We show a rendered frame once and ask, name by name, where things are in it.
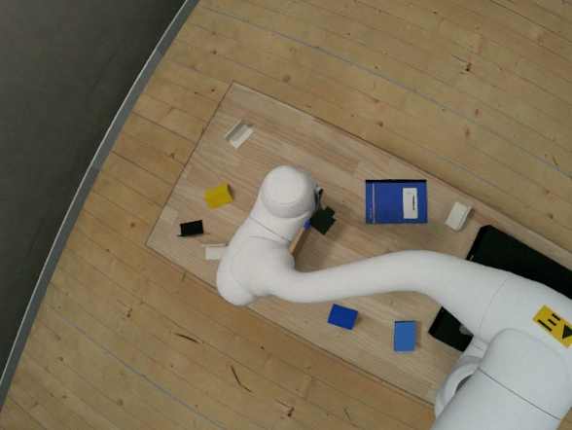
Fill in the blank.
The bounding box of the blue notebook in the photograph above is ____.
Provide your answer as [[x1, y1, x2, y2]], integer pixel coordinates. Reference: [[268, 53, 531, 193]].
[[365, 179, 427, 224]]

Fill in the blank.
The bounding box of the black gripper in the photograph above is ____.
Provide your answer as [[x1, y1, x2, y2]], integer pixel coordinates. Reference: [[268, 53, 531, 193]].
[[316, 185, 324, 201]]

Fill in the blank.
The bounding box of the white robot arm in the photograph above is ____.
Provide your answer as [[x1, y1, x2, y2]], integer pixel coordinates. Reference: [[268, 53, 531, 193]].
[[216, 165, 572, 430]]

